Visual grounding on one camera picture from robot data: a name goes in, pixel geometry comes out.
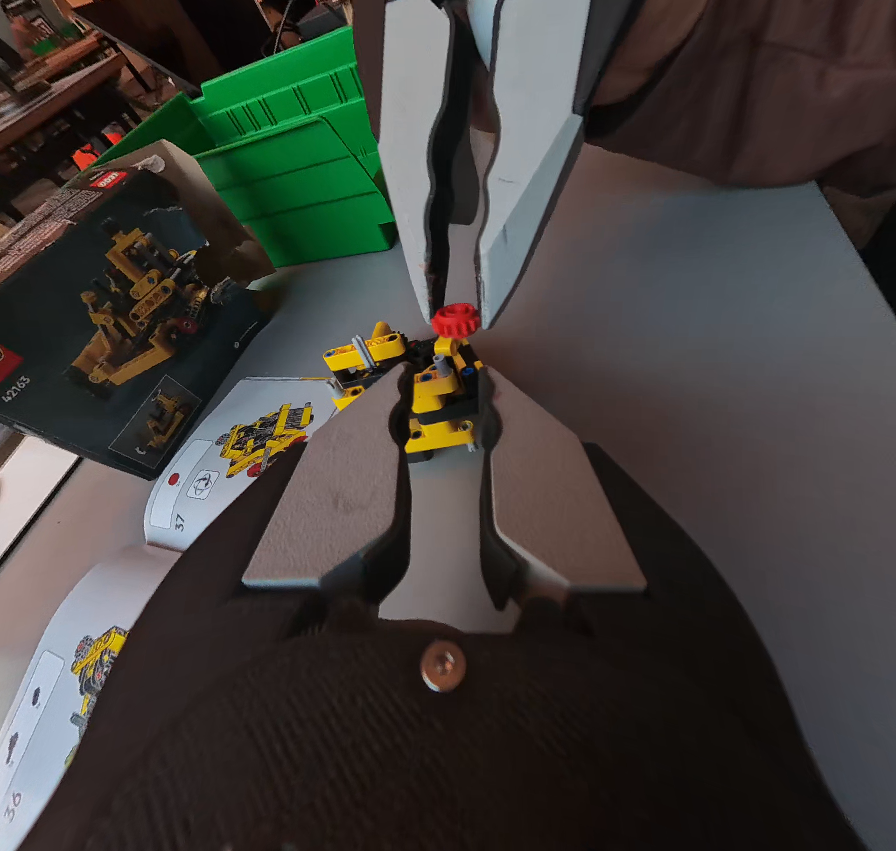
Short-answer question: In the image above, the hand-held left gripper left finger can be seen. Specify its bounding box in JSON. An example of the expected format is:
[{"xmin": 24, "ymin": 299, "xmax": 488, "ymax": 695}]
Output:
[{"xmin": 241, "ymin": 361, "xmax": 415, "ymax": 607}]

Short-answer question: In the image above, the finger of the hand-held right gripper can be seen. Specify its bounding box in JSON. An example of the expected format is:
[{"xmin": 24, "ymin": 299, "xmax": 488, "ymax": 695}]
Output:
[
  {"xmin": 352, "ymin": 0, "xmax": 459, "ymax": 323},
  {"xmin": 475, "ymin": 0, "xmax": 659, "ymax": 330}
]

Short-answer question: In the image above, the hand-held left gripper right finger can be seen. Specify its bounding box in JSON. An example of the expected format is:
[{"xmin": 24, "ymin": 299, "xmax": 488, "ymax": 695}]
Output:
[{"xmin": 479, "ymin": 363, "xmax": 648, "ymax": 612}]

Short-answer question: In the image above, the yellow lego bulldozer model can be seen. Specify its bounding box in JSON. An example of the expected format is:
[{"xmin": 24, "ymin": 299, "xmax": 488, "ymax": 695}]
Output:
[{"xmin": 322, "ymin": 319, "xmax": 487, "ymax": 454}]

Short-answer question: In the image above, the red lego gear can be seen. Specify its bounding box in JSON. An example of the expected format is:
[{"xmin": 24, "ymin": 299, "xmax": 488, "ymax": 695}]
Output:
[{"xmin": 430, "ymin": 303, "xmax": 480, "ymax": 340}]

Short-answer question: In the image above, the person's right forearm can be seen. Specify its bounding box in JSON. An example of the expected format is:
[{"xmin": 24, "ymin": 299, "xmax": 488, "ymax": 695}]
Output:
[{"xmin": 584, "ymin": 0, "xmax": 896, "ymax": 197}]

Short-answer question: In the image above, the lego instruction booklet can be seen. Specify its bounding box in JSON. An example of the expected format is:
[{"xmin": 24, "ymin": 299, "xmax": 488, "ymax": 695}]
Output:
[{"xmin": 0, "ymin": 375, "xmax": 337, "ymax": 851}]

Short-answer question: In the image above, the dark lego box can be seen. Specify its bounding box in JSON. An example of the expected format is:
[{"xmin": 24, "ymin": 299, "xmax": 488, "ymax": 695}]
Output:
[{"xmin": 0, "ymin": 139, "xmax": 277, "ymax": 481}]

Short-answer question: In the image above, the person's right hand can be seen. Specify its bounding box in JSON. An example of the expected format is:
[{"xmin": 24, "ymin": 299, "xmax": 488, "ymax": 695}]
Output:
[{"xmin": 591, "ymin": 0, "xmax": 718, "ymax": 106}]

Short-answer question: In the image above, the black monitor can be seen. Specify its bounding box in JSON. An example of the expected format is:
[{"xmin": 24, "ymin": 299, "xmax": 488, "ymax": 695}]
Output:
[{"xmin": 73, "ymin": 0, "xmax": 274, "ymax": 89}]

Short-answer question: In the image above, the wooden workbench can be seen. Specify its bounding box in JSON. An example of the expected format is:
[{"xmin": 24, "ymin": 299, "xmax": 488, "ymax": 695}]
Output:
[{"xmin": 0, "ymin": 25, "xmax": 151, "ymax": 166}]

